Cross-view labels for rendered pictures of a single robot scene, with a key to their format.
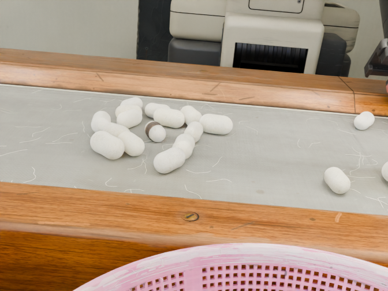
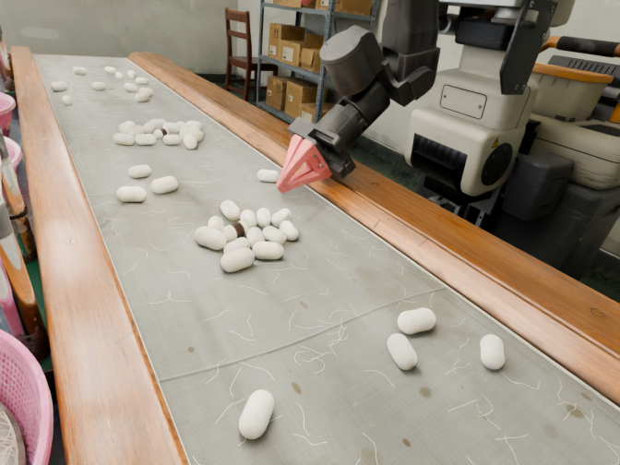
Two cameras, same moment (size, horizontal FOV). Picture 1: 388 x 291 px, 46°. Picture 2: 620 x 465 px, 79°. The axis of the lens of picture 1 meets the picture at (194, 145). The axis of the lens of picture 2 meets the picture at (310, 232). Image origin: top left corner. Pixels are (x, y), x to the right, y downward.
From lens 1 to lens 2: 0.73 m
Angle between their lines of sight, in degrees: 46
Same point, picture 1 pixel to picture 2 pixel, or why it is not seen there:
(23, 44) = not seen: hidden behind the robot
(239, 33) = (417, 125)
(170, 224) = (34, 137)
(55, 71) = (211, 105)
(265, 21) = (439, 118)
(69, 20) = not seen: hidden behind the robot
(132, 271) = not seen: outside the picture
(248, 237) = (30, 148)
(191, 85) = (245, 128)
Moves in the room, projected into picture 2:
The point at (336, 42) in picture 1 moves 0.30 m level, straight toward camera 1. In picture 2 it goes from (538, 163) to (427, 165)
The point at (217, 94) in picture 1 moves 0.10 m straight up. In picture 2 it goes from (250, 137) to (253, 85)
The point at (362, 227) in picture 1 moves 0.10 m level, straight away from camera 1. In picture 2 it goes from (55, 165) to (137, 169)
